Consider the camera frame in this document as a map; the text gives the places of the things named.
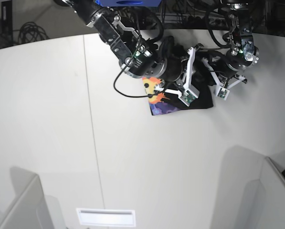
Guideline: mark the white partition panel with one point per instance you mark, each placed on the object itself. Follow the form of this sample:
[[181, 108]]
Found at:
[[273, 214], [29, 209]]

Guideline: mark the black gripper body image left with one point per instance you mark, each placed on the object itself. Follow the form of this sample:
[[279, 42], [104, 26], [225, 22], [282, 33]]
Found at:
[[172, 70]]

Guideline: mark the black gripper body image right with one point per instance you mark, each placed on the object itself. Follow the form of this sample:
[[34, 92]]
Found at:
[[226, 71]]

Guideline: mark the white partition panel right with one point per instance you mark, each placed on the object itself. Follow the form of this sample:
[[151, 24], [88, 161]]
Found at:
[[273, 214]]

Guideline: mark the white partition panel left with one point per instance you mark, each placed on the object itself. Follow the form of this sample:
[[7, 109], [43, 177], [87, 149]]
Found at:
[[29, 209]]

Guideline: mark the blue box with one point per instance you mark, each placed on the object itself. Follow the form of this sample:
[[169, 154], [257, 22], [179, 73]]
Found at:
[[134, 3]]

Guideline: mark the white power strip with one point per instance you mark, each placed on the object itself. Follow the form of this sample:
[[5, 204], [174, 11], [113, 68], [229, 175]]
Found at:
[[176, 21]]

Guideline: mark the black T-shirt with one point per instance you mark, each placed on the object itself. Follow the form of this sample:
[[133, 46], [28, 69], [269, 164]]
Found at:
[[165, 103]]

